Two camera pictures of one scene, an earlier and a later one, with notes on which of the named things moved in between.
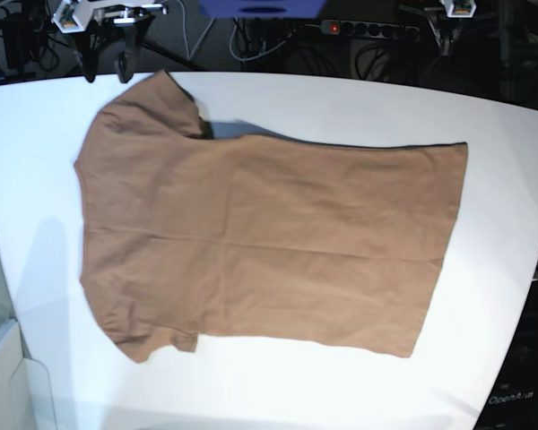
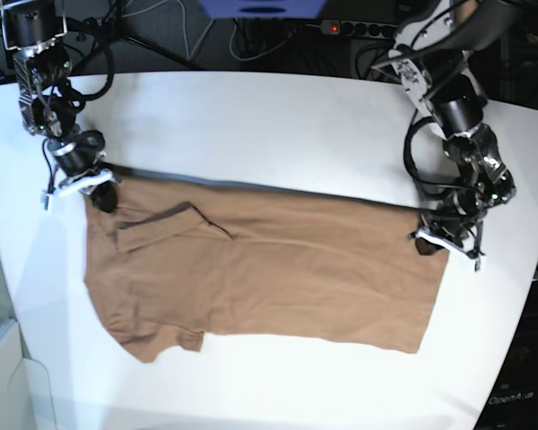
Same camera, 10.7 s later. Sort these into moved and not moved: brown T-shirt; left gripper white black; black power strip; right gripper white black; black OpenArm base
Moved: right gripper white black; brown T-shirt; left gripper white black
Not moved: black OpenArm base; black power strip
